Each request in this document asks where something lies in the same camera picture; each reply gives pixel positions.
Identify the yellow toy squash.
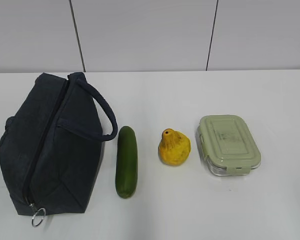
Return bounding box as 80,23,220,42
158,128,191,167

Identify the green cucumber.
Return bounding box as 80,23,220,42
115,126,138,199

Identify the green lidded glass lunch box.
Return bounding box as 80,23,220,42
198,114,261,176

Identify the dark blue fabric lunch bag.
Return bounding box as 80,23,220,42
0,72,118,216

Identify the silver zipper pull ring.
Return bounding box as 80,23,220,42
28,203,47,229

